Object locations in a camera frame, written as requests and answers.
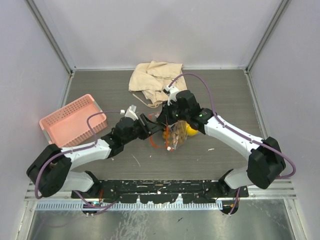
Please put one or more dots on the beige cloth drawstring bag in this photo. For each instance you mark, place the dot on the beige cloth drawstring bag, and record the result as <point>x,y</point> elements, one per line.
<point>148,81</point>

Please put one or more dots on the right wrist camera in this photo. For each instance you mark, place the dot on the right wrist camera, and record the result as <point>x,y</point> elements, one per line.
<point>171,92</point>

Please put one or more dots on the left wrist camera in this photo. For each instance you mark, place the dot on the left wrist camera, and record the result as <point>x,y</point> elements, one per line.
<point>130,112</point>

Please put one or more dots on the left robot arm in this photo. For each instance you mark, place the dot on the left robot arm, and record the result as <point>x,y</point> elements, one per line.
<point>52,170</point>

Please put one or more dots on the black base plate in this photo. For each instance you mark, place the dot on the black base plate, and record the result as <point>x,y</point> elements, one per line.
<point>160,191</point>

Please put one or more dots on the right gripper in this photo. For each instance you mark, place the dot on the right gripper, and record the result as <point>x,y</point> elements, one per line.
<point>164,116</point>

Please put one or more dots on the clear zip top bag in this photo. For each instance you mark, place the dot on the clear zip top bag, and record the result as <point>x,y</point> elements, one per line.
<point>158,142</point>

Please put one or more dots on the pink plastic basket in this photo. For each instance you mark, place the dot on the pink plastic basket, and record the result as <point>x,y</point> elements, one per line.
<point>67,127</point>

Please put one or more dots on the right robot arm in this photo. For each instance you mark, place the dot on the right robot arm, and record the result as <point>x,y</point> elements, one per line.
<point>265,161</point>

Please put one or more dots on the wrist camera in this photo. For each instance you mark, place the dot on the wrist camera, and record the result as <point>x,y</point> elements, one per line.
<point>130,112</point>
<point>171,92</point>

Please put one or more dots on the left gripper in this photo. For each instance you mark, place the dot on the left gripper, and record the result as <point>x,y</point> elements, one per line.
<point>151,127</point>

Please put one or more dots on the grey slotted cable duct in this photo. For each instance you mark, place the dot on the grey slotted cable duct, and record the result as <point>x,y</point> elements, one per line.
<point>176,206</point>

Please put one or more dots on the fake lemon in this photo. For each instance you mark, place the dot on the fake lemon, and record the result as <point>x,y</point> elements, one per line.
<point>190,131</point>

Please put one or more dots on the aluminium frame rail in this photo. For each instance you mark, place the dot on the aluminium frame rail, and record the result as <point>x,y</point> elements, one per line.
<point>47,194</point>

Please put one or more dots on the fake brown longan bunch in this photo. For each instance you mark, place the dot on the fake brown longan bunch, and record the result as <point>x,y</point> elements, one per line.
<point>177,135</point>

